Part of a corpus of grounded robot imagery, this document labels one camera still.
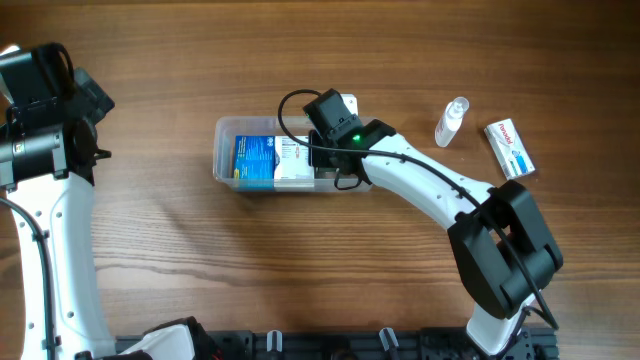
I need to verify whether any white medicine carton box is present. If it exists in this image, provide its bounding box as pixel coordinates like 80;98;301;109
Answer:
273;136;315;191

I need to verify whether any blue printed carton box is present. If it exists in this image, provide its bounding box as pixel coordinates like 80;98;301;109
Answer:
232;135;275;191

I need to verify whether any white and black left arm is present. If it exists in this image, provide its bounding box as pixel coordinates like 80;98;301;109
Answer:
1;42;220;359

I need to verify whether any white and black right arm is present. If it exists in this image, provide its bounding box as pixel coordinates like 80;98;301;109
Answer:
303;89;564;357

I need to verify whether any clear plastic container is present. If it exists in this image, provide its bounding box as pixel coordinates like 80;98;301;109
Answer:
213;116;370;192

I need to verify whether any white spray bottle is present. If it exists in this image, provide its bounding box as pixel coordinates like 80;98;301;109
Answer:
434;97;470;147

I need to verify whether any white red toothpaste box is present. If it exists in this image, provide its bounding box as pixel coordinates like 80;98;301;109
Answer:
484;118;536;180

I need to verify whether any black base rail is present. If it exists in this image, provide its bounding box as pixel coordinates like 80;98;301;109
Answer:
208;326;560;360

